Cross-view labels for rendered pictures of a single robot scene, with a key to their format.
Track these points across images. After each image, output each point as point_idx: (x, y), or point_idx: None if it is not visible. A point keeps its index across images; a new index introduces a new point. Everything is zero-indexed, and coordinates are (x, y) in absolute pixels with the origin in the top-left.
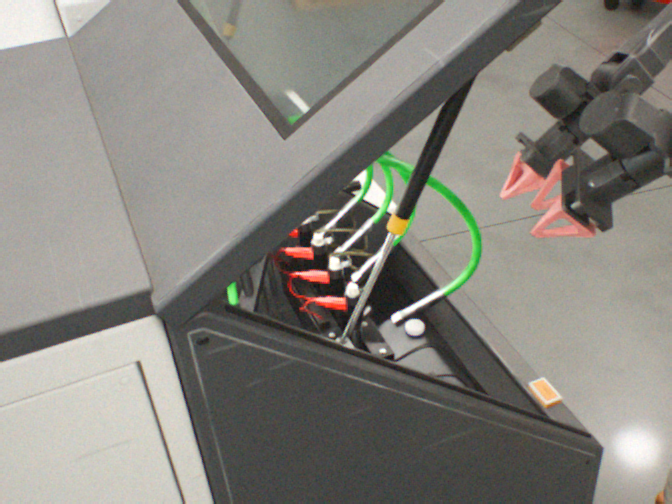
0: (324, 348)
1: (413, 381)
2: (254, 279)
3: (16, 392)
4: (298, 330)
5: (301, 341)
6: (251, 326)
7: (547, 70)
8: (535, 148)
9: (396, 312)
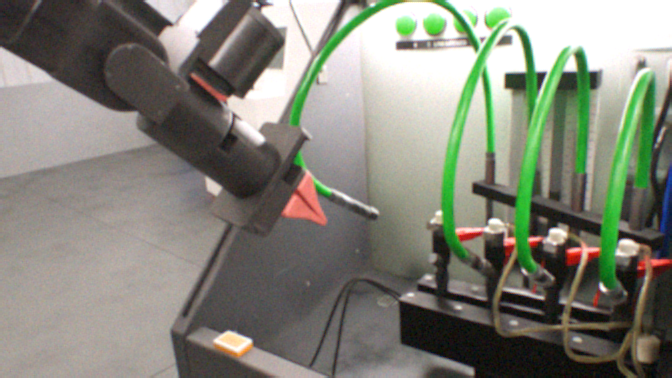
0: (315, 51)
1: (284, 109)
2: (546, 202)
3: None
4: (325, 34)
5: (321, 38)
6: (333, 13)
7: (253, 6)
8: (266, 137)
9: None
